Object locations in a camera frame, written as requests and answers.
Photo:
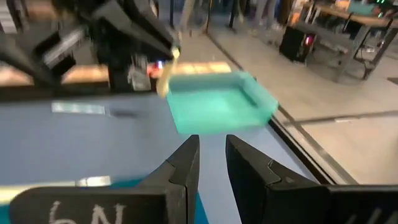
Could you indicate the black computer tower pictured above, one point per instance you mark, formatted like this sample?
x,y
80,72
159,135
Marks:
x,y
295,43

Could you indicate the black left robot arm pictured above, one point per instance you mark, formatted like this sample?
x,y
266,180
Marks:
x,y
116,62

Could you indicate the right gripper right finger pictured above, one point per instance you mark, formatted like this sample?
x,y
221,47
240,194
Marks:
x,y
295,205

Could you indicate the wooden workbench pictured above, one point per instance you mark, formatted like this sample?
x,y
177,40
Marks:
x,y
357,20

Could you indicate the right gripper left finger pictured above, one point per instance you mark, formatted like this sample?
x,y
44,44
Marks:
x,y
109,205

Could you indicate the teal plastic bin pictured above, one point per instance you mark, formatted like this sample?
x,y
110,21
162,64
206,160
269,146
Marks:
x,y
217,112

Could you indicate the white teal patterned utensil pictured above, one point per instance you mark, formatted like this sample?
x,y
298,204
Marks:
x,y
93,181
77,108

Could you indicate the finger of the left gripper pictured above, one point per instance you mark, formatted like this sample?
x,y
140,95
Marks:
x,y
130,28
155,18

